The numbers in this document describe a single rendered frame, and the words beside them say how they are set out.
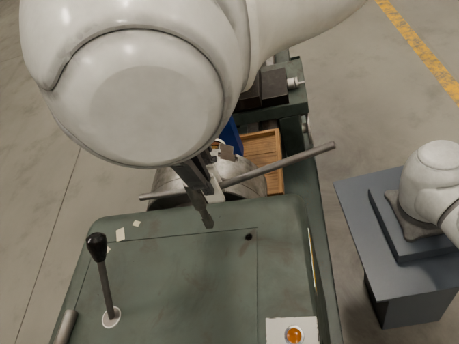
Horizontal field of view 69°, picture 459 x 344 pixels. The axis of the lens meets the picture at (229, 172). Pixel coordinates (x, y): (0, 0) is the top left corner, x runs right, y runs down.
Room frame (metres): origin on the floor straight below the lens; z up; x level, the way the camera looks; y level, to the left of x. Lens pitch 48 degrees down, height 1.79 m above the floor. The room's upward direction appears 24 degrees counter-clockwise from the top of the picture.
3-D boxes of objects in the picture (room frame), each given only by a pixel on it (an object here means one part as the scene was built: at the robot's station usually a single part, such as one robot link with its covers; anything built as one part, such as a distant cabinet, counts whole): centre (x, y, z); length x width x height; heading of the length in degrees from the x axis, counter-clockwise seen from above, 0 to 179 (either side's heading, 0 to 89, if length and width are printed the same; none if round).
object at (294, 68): (1.19, -0.19, 0.89); 0.53 x 0.30 x 0.06; 69
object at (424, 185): (0.41, -0.49, 0.97); 0.18 x 0.16 x 0.22; 3
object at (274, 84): (1.15, -0.16, 0.95); 0.43 x 0.18 x 0.04; 69
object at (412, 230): (0.44, -0.50, 0.83); 0.22 x 0.18 x 0.06; 166
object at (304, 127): (1.10, -0.37, 0.73); 0.27 x 0.12 x 0.27; 159
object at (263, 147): (0.83, -0.02, 0.88); 0.36 x 0.30 x 0.04; 69
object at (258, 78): (1.10, -0.21, 1.00); 0.20 x 0.10 x 0.05; 159
